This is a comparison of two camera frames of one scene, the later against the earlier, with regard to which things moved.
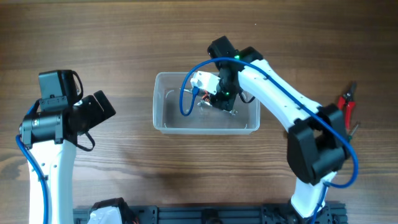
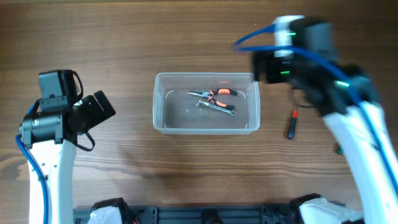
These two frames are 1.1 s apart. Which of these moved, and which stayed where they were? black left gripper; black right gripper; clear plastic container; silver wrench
Moved: black right gripper
Stayed: clear plastic container; silver wrench; black left gripper
